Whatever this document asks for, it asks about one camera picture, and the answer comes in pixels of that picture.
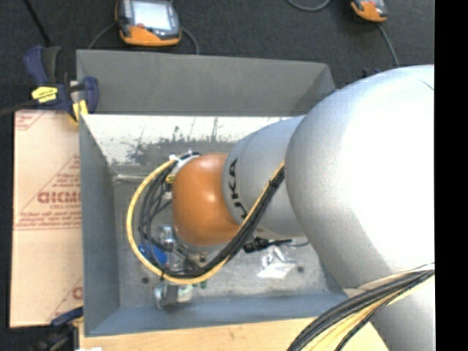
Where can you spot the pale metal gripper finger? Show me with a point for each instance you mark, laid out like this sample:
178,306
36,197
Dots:
161,295
184,294

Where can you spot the clear plastic packet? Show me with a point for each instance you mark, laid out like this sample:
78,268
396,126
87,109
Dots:
275,267

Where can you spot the brown cardboard board, red print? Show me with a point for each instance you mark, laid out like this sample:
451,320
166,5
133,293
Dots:
45,232

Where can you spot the grey metal bin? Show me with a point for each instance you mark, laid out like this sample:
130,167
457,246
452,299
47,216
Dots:
204,86

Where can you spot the black cylinder on white bracket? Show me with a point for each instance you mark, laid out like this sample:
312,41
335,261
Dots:
256,245

